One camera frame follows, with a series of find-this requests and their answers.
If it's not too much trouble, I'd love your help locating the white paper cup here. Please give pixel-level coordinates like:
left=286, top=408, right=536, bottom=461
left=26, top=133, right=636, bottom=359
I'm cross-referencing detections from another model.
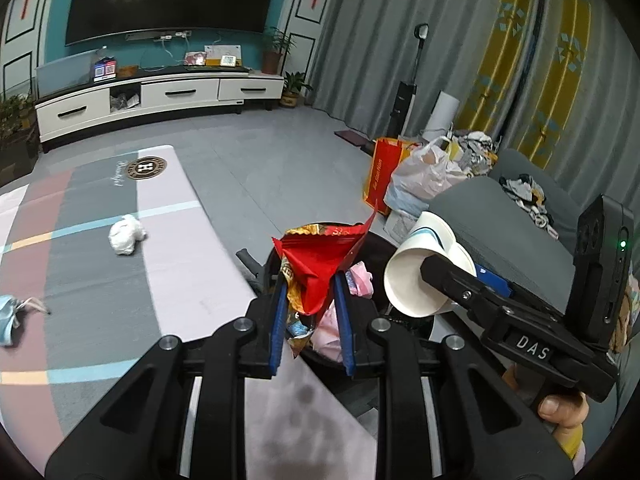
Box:
left=384, top=211, right=477, bottom=318

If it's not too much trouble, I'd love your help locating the red snack bag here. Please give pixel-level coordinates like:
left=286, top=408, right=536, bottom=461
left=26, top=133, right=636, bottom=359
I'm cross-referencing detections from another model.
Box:
left=272, top=218, right=373, bottom=356

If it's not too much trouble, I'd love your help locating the white tissue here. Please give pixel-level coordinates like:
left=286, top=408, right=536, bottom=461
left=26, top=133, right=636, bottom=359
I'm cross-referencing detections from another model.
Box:
left=108, top=214, right=146, bottom=256

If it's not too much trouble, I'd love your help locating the blue face mask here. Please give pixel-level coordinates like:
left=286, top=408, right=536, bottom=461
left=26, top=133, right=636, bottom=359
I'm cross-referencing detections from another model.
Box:
left=0, top=295, right=51, bottom=347

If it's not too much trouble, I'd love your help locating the black trash bin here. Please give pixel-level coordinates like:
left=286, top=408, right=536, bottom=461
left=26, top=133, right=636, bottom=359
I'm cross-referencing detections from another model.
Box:
left=264, top=222, right=434, bottom=415

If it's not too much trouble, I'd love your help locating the person's right hand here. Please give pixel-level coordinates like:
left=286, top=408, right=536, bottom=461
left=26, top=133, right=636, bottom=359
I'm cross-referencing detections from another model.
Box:
left=502, top=364, right=589, bottom=439

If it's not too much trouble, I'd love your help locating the grey sofa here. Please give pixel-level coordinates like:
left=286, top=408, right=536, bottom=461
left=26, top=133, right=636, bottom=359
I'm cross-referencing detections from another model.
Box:
left=428, top=148, right=584, bottom=312

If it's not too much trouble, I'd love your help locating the white plastic shopping bag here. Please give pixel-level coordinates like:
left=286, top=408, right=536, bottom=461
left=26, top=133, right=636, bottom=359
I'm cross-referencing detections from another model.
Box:
left=384, top=136, right=469, bottom=217

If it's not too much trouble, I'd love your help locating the red paper bag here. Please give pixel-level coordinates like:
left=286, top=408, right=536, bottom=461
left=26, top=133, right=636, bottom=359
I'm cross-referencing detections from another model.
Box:
left=362, top=138, right=418, bottom=216

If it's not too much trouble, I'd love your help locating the white paper roll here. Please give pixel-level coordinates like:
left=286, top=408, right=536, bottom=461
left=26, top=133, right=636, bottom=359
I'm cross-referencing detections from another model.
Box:
left=421, top=91, right=460, bottom=142

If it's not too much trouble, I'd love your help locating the upright vacuum cleaner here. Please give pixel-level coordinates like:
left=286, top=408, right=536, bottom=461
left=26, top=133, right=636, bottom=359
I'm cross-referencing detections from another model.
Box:
left=386, top=23, right=430, bottom=139

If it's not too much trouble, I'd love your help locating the small floor plant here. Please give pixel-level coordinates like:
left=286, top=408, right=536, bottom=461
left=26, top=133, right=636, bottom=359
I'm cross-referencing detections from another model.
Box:
left=280, top=72, right=312, bottom=108

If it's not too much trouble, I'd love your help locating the yellow patterned curtain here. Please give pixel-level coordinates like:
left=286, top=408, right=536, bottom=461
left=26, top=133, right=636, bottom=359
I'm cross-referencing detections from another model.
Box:
left=456, top=0, right=593, bottom=169

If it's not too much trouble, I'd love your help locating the white TV cabinet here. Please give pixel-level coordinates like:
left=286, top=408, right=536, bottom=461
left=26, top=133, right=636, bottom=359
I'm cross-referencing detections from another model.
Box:
left=36, top=70, right=284, bottom=144

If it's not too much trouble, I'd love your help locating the grey curtain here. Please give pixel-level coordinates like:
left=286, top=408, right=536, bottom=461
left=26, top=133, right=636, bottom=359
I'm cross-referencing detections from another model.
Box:
left=309, top=0, right=501, bottom=138

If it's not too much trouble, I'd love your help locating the potted plant near cabinet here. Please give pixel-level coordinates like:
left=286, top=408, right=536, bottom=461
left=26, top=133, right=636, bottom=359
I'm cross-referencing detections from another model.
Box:
left=262, top=27, right=295, bottom=75

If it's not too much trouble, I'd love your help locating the left potted plant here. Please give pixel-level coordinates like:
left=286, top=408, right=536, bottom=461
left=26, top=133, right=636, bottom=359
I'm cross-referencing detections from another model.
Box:
left=0, top=94, right=40, bottom=186

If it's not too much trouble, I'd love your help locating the black camera box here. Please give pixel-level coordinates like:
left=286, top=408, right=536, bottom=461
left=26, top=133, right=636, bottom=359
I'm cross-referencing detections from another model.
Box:
left=564, top=195, right=634, bottom=351

